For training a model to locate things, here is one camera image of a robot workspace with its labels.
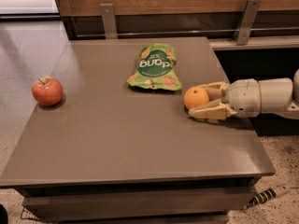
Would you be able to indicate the right metal bracket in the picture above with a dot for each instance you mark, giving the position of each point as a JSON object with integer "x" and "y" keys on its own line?
{"x": 243, "y": 30}

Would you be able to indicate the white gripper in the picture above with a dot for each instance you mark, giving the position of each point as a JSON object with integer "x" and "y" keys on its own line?
{"x": 243, "y": 97}

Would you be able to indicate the metal bracket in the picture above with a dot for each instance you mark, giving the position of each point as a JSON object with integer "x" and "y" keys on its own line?
{"x": 243, "y": 30}
{"x": 109, "y": 20}

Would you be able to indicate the left metal bracket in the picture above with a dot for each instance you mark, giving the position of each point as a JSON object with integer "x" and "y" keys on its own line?
{"x": 109, "y": 20}

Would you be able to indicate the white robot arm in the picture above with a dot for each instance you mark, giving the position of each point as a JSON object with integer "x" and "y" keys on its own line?
{"x": 278, "y": 96}

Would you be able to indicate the green snack bag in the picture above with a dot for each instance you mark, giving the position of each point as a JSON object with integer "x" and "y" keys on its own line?
{"x": 155, "y": 69}

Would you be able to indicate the red apple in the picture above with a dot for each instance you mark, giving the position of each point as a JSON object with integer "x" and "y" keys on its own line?
{"x": 48, "y": 91}

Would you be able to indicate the grey cabinet drawer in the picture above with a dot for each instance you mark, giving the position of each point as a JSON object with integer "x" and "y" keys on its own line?
{"x": 137, "y": 204}

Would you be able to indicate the horizontal metal rail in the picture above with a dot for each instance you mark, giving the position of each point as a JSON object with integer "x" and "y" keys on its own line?
{"x": 255, "y": 32}

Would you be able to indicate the orange fruit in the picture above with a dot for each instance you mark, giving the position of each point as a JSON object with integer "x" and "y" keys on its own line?
{"x": 195, "y": 96}

